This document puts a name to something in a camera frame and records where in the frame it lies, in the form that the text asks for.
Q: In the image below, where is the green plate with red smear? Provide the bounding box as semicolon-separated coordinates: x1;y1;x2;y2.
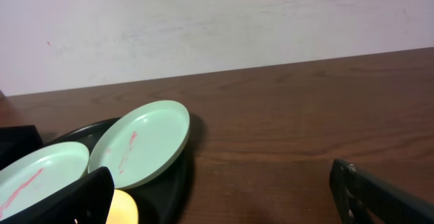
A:
1;142;90;221

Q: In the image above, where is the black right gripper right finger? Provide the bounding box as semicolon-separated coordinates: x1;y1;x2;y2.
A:
329;159;433;224

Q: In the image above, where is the round black tray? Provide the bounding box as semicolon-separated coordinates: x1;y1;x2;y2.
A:
43;117;190;224

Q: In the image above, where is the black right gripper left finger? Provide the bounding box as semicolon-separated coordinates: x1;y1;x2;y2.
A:
1;166;115;224

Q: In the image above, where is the yellow plate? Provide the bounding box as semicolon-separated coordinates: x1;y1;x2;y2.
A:
106;189;138;224

